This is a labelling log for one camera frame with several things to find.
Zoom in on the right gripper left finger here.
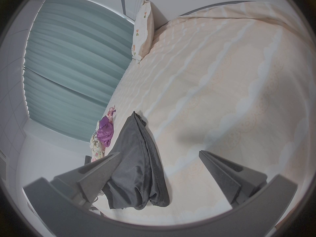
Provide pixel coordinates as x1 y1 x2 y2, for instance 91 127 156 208
53 152 121 205

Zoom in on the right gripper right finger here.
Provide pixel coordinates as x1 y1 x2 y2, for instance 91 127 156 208
199 150 268 204

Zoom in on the black T-shirt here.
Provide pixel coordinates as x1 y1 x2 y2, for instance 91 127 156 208
105 111 171 210

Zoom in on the white printed pyjama top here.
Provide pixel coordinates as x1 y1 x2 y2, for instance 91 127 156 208
89 130 106 161

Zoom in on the purple satin garment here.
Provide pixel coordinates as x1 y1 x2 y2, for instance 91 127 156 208
96 116 115 147

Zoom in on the bed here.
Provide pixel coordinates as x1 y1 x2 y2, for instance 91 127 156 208
90 0 313 225

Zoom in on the blue-green curtain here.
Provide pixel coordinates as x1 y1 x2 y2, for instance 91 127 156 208
23 0 135 143

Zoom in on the white printed pillow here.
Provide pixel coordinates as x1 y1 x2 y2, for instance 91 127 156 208
131 0 155 64

